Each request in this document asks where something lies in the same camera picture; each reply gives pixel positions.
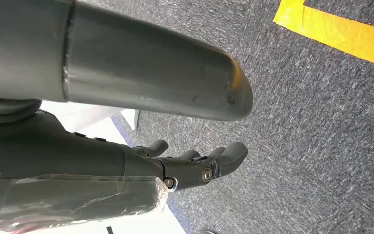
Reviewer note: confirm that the yellow floor tape strip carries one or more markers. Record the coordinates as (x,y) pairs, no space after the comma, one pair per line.
(335,35)

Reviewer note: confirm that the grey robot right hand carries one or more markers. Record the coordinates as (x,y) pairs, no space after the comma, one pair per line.
(77,155)

